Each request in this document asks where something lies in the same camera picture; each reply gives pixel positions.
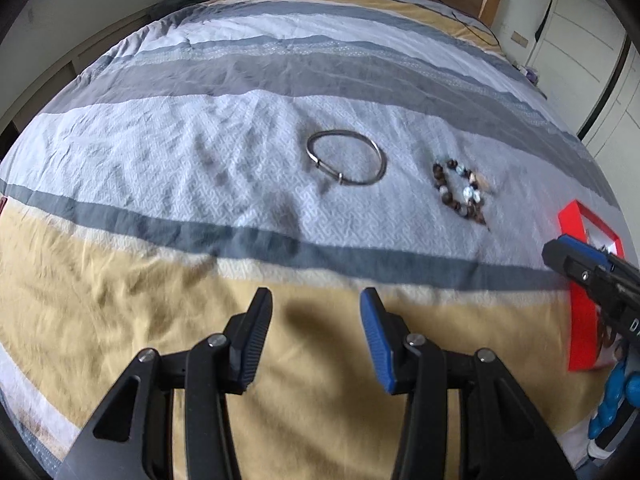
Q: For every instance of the small purple item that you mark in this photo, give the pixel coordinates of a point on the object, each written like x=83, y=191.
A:
x=530, y=75

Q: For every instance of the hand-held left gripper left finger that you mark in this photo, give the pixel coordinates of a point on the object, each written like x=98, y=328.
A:
x=252, y=342

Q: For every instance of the smooth silver bangle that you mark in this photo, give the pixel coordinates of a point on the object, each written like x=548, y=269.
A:
x=383, y=164

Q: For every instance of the person's right hand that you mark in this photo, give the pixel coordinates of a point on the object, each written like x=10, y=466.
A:
x=612, y=400

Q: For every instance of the striped bed blanket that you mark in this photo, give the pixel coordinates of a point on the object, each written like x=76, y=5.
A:
x=225, y=160

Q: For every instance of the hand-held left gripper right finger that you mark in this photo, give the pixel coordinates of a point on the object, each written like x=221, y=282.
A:
x=375, y=342

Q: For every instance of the white wardrobe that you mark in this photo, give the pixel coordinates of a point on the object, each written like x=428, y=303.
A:
x=580, y=35

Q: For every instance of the red jewelry box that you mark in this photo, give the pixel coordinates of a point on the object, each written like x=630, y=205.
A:
x=580, y=320

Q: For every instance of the wall socket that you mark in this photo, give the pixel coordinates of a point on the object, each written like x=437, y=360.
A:
x=520, y=38

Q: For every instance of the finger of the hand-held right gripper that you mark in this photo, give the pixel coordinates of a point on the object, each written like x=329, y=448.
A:
x=582, y=246
x=570, y=260

